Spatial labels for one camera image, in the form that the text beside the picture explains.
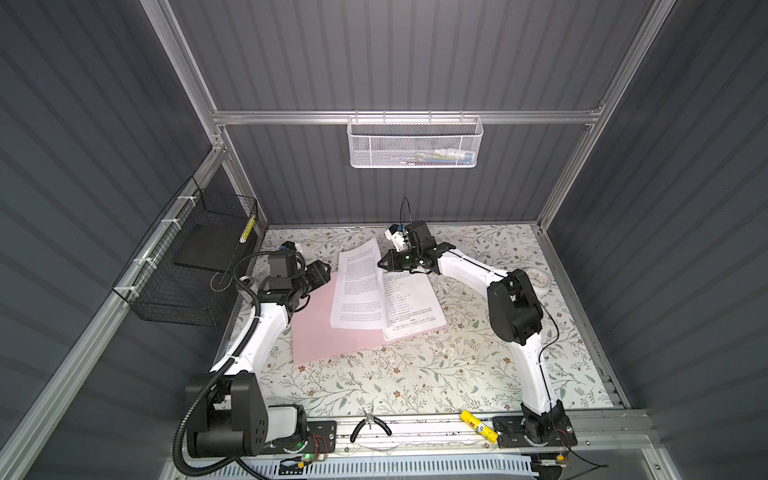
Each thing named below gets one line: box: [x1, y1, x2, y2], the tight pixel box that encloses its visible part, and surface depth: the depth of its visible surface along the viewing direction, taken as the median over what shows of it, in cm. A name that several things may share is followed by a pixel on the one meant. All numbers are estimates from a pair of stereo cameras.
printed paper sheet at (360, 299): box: [330, 238, 387, 330], surface depth 98 cm
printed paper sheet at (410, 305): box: [376, 269, 449, 341], surface depth 98 cm
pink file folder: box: [291, 272, 448, 365], surface depth 93 cm
